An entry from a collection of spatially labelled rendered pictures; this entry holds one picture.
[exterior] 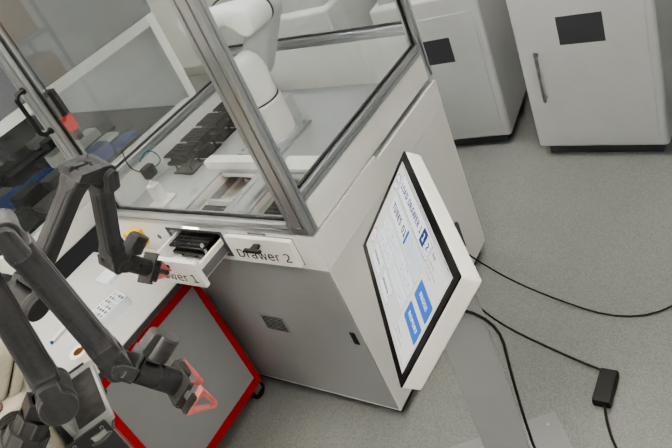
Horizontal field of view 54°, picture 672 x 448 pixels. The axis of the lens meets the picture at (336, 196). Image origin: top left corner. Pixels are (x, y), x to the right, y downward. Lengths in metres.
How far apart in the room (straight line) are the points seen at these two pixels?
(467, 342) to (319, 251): 0.59
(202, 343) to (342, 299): 0.70
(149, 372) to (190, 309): 1.06
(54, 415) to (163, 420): 1.14
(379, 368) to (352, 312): 0.29
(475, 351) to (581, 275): 1.30
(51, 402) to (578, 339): 1.91
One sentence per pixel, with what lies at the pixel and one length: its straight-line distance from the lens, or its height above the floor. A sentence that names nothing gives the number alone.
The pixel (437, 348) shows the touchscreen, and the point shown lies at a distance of 1.40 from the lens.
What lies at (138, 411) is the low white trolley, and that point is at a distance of 2.51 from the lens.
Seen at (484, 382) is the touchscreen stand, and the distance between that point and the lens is 1.80.
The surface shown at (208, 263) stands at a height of 0.87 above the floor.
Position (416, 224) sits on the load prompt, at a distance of 1.52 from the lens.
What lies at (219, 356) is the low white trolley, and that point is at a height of 0.36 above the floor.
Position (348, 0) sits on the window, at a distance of 2.22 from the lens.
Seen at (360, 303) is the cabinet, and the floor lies 0.59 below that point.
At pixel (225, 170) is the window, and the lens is 2.04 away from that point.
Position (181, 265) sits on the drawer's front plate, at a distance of 2.25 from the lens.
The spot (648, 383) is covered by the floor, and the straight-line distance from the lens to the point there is 2.57.
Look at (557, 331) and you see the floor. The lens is 2.75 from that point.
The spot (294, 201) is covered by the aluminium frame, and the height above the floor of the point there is 1.08.
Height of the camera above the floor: 2.06
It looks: 32 degrees down
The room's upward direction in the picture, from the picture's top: 25 degrees counter-clockwise
